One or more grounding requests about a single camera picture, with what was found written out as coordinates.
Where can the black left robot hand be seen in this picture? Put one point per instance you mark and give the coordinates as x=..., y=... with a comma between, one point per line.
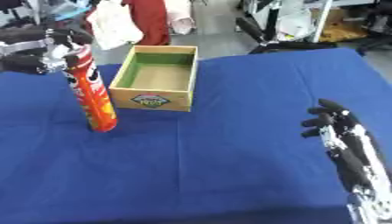
x=23, y=62

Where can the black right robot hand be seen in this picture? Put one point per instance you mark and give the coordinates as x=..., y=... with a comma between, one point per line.
x=352, y=145

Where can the red cylindrical can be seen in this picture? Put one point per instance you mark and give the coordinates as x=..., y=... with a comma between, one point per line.
x=91, y=93

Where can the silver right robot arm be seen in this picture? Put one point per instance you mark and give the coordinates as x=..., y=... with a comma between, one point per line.
x=371, y=205

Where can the tan cardboard box green inside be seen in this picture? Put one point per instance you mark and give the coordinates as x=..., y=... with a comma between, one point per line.
x=155, y=78

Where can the white hanging cloth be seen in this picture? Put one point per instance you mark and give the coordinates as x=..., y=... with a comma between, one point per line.
x=113, y=24

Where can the black office chair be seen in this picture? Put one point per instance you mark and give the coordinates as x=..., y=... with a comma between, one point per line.
x=375, y=29

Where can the black tripod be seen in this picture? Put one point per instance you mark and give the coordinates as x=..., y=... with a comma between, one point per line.
x=278, y=36

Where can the red hanging cloth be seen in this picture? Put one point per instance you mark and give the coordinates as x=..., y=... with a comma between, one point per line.
x=149, y=20

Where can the white shelf frame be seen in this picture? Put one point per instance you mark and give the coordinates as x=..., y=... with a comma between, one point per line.
x=316, y=17

